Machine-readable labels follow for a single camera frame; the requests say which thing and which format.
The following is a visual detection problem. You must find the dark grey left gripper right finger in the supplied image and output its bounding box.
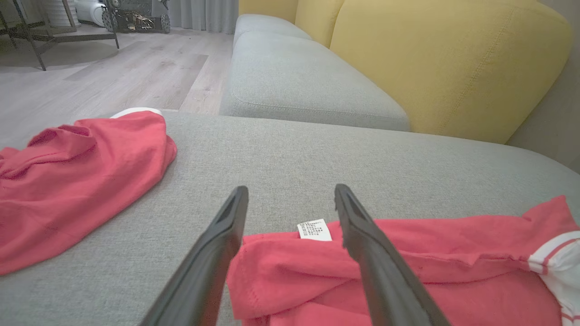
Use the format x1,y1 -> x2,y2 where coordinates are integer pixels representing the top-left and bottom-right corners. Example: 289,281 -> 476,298
334,183 -> 452,326

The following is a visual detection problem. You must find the large yellow sofa back cushion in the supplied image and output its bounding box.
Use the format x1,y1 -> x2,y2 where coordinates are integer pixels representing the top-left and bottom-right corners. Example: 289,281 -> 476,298
329,0 -> 573,144

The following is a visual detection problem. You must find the grey pleated curtain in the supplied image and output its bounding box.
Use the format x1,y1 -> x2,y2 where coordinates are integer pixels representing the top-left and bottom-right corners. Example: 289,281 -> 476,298
152,0 -> 240,35

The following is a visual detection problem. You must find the white humanoid robot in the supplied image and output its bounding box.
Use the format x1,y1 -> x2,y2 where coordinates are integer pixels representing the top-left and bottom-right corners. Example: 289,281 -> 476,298
74,0 -> 107,27

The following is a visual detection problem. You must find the grey humanoid robot on wheels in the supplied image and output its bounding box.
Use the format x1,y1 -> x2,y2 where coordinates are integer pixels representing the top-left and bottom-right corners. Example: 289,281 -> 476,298
101,0 -> 172,34

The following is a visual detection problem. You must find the red shirt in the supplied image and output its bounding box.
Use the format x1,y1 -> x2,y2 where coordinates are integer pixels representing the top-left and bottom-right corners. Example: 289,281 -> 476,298
0,107 -> 178,276

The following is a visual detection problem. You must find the round grey coffee table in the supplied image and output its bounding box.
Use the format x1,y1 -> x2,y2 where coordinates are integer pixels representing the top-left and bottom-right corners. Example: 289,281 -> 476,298
0,0 -> 121,72

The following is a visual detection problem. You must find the red jersey with white trim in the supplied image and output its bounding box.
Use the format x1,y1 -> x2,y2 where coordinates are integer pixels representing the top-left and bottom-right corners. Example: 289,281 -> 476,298
226,195 -> 580,326

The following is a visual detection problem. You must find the white ribbed stool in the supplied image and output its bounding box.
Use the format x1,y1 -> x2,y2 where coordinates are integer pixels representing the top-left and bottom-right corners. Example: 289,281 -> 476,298
40,0 -> 78,29

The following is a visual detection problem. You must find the grey sofa seat cushion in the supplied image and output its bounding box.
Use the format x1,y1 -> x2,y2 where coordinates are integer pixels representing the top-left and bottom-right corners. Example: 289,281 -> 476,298
219,31 -> 411,132
233,14 -> 313,46

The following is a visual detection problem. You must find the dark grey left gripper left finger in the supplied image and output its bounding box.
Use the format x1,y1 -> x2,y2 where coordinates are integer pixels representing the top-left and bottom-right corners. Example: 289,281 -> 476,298
140,185 -> 250,326

